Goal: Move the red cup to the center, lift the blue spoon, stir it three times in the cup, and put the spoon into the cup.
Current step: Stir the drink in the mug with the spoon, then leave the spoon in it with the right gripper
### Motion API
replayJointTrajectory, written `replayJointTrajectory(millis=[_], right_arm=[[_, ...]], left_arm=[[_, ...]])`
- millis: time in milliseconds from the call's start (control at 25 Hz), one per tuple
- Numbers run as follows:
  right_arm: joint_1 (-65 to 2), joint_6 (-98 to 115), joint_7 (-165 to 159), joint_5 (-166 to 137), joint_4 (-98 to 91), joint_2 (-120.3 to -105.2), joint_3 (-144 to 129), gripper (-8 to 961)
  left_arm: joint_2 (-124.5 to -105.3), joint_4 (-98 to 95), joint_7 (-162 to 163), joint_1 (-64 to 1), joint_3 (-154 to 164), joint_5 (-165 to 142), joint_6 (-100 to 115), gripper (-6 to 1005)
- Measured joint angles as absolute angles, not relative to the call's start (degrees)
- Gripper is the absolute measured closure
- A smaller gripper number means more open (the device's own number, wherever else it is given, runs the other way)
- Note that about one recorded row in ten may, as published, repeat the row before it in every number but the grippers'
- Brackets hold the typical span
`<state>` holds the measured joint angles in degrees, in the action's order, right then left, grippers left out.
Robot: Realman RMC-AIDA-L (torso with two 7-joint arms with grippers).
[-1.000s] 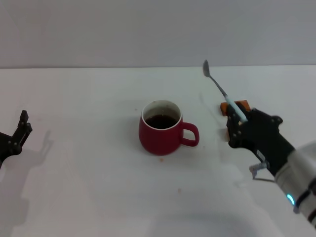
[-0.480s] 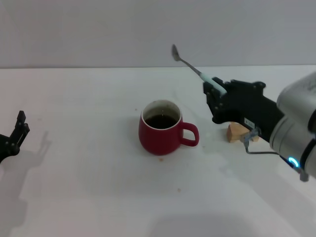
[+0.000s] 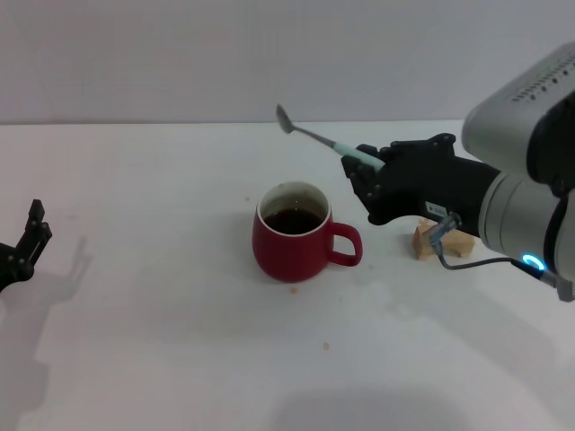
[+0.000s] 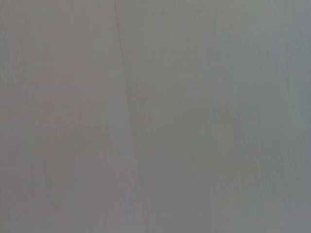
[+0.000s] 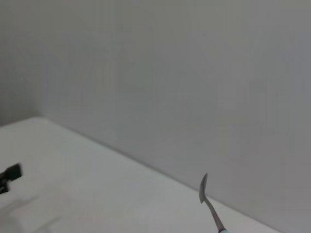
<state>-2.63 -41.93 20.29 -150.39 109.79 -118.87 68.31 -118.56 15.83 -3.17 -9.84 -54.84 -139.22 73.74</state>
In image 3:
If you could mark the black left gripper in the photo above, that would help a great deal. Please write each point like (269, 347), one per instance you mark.
(11, 269)

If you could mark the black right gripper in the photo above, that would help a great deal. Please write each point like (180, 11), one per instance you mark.
(427, 179)

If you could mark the red ceramic coffee cup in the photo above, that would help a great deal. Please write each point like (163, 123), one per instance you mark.
(287, 256)

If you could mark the light wooden block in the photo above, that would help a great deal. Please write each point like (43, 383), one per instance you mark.
(422, 247)

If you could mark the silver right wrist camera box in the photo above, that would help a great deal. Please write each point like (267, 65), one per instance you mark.
(503, 116)

